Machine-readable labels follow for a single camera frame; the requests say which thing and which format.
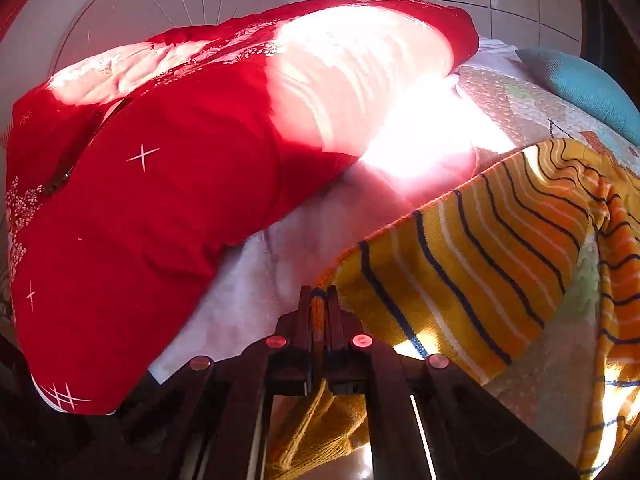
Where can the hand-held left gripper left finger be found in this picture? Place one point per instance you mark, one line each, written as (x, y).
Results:
(304, 310)

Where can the round white headboard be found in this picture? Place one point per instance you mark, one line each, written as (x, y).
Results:
(150, 0)

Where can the red quilt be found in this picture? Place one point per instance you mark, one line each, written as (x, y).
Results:
(150, 200)

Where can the yellow striped knit sweater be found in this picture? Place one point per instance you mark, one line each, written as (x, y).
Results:
(480, 265)

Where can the light blue pillow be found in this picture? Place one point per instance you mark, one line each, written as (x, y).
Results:
(585, 85)

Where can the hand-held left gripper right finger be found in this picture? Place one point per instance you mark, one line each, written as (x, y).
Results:
(334, 310)

